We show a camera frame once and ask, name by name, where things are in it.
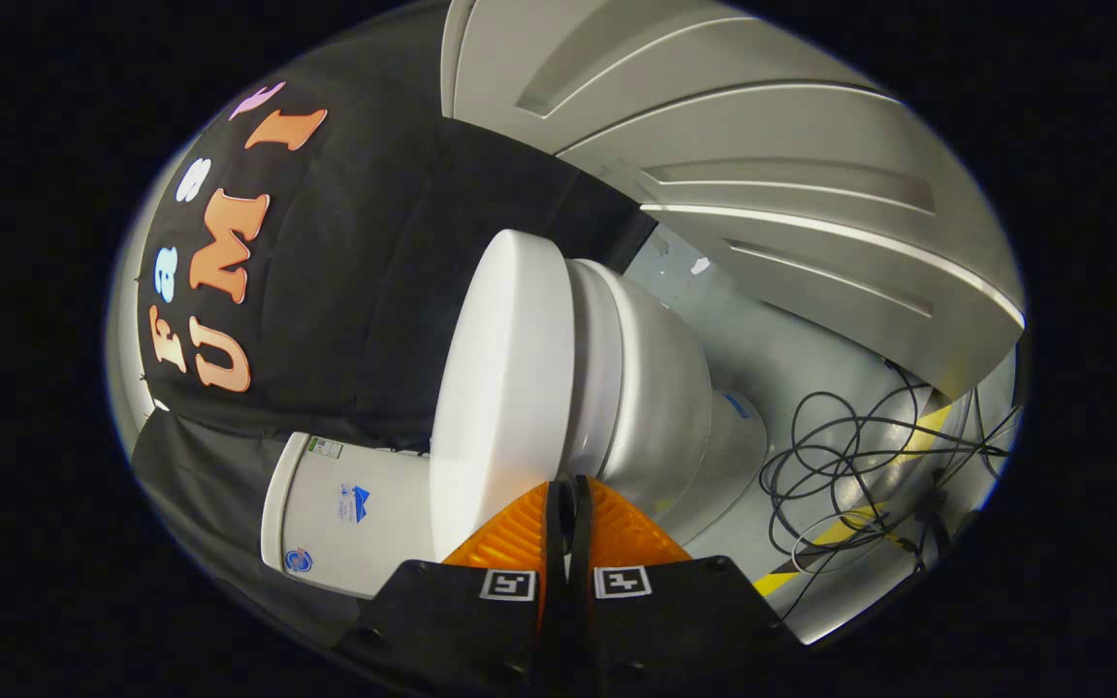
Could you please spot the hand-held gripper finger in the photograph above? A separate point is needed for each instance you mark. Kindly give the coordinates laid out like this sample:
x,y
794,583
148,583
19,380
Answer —
x,y
580,543
556,543

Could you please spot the white toilet lid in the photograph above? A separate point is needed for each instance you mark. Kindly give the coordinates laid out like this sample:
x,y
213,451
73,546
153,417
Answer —
x,y
500,388

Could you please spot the black backdrop cloth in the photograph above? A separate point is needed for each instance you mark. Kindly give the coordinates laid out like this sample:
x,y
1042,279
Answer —
x,y
345,291

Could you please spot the yellow black floor tape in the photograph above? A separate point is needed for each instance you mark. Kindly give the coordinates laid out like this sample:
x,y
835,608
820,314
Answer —
x,y
927,431

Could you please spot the white drawer cabinet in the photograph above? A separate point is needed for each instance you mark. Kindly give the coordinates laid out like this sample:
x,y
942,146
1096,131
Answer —
x,y
762,145

